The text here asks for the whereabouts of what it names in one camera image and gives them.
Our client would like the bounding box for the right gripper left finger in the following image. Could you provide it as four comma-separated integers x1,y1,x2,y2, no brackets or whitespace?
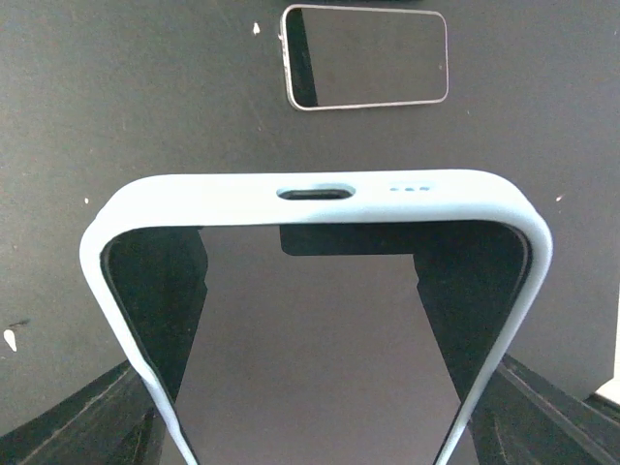
1,361,165,464

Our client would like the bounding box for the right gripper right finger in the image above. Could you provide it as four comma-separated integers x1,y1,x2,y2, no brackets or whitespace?
472,356,620,464

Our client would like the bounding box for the pink cased phone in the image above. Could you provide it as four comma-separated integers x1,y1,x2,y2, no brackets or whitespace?
280,4,450,111

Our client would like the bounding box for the blue cased phone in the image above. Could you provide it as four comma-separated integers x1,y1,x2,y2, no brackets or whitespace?
79,170,553,464

